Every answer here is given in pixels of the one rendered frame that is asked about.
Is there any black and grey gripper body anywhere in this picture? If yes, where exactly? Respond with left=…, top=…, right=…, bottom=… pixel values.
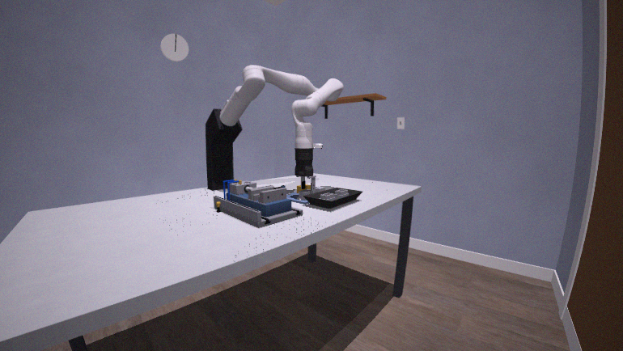
left=295, top=137, right=322, bottom=177

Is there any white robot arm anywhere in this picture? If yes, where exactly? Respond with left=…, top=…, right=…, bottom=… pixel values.
left=220, top=66, right=343, bottom=137

